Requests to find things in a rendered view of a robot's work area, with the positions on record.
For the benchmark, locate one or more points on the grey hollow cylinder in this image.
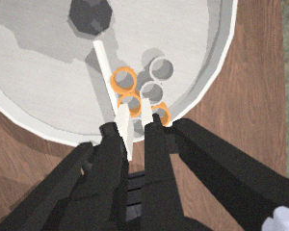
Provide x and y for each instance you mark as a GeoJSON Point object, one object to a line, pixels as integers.
{"type": "Point", "coordinates": [156, 100]}
{"type": "Point", "coordinates": [138, 133]}
{"type": "Point", "coordinates": [166, 78]}

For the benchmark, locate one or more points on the orange hollow cylinder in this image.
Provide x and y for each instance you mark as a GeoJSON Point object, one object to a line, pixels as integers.
{"type": "Point", "coordinates": [119, 89]}
{"type": "Point", "coordinates": [165, 119]}
{"type": "Point", "coordinates": [133, 112]}

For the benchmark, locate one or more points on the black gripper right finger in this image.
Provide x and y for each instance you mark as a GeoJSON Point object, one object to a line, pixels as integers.
{"type": "Point", "coordinates": [256, 196]}

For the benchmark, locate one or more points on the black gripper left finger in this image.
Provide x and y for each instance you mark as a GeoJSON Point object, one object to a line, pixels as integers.
{"type": "Point", "coordinates": [54, 204]}

